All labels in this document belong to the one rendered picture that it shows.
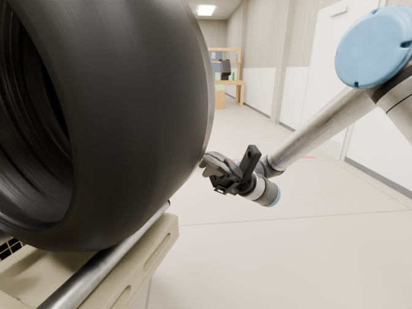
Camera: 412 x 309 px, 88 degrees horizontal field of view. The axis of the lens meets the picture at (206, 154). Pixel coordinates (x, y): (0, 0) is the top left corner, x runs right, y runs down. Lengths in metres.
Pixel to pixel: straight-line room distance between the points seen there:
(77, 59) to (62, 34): 0.03
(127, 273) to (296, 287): 1.28
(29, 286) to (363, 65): 0.79
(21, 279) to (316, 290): 1.46
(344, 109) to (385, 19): 0.26
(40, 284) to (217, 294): 1.06
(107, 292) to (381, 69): 0.59
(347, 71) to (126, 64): 0.35
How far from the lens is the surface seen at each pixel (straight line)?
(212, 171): 0.57
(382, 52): 0.43
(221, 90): 7.36
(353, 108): 0.64
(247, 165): 0.62
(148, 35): 0.28
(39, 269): 0.71
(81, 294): 0.47
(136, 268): 0.53
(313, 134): 0.71
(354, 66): 0.45
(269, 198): 0.75
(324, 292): 1.69
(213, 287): 1.55
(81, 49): 0.26
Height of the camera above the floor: 1.25
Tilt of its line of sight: 22 degrees down
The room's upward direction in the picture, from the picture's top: straight up
